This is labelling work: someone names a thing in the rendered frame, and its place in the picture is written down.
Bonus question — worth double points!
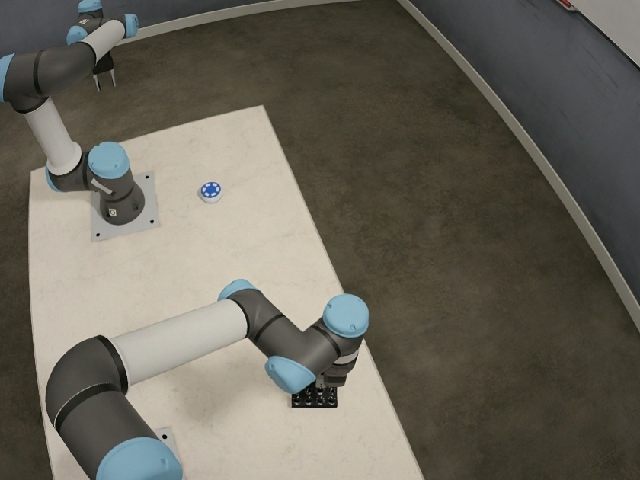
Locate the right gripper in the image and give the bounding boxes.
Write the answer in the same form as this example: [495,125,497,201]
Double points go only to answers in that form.
[316,348,360,388]

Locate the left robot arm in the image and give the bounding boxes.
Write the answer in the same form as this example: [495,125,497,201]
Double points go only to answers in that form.
[0,0,145,226]

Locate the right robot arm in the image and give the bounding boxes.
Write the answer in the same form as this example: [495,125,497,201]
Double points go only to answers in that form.
[45,279,369,480]

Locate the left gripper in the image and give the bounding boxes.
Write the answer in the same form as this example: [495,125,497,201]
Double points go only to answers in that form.
[93,50,116,91]

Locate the black knob panel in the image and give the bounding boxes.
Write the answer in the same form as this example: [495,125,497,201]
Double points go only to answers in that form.
[291,378,338,408]

